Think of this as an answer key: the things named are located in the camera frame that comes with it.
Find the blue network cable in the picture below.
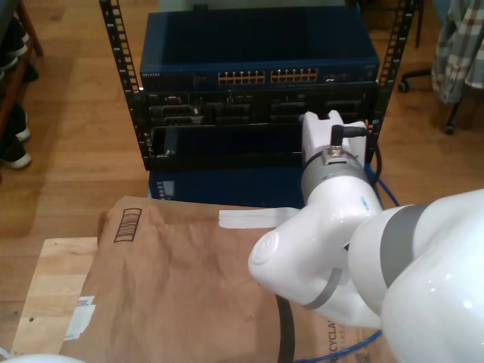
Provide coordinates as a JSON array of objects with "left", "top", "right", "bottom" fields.
[{"left": 294, "top": 177, "right": 402, "bottom": 363}]

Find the black rack server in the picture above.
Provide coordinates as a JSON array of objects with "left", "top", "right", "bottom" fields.
[{"left": 142, "top": 90, "right": 379, "bottom": 126}]

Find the black office chair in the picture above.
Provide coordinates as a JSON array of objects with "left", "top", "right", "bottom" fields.
[{"left": 396, "top": 67, "right": 470, "bottom": 136}]

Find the black furniture leg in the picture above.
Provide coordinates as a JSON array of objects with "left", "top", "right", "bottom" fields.
[{"left": 414, "top": 0, "right": 424, "bottom": 49}]

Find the plaid shirt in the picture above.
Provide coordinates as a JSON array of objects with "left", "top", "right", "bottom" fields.
[{"left": 430, "top": 0, "right": 484, "bottom": 105}]

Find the brown packing paper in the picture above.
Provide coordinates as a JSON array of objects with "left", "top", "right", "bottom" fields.
[{"left": 56, "top": 194, "right": 383, "bottom": 363}]

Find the dark shoe white sole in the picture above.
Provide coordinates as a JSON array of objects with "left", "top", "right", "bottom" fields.
[
  {"left": 0, "top": 135, "right": 33, "bottom": 170},
  {"left": 0, "top": 102, "right": 32, "bottom": 143}
]

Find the white paper label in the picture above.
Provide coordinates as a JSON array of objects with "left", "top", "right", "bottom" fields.
[{"left": 63, "top": 304, "right": 97, "bottom": 341}]

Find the dark striped shoe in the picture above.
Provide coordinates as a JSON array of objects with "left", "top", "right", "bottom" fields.
[{"left": 0, "top": 14, "right": 32, "bottom": 71}]

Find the blue network switch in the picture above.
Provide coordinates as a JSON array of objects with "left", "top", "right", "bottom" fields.
[{"left": 138, "top": 11, "right": 381, "bottom": 90}]

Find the black rack frame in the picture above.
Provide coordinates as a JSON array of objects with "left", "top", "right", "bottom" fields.
[{"left": 98, "top": 0, "right": 417, "bottom": 173}]

